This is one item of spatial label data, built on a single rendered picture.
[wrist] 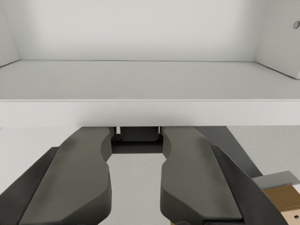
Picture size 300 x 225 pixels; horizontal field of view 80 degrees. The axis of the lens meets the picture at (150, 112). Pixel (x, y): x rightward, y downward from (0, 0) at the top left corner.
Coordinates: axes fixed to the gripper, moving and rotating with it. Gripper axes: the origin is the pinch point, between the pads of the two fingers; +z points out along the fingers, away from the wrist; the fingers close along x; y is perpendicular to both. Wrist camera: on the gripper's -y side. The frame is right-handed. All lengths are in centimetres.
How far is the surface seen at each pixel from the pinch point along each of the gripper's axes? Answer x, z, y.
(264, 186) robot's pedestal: 27.7, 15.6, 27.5
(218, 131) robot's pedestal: 29, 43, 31
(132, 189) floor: -8, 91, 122
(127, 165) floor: -11, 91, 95
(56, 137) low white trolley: -14.5, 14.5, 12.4
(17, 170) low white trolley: -23.4, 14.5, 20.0
